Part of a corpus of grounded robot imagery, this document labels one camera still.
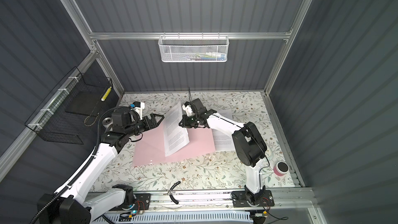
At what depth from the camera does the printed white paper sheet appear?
855 mm

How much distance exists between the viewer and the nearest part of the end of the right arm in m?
0.69

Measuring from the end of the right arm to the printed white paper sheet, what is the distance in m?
0.03
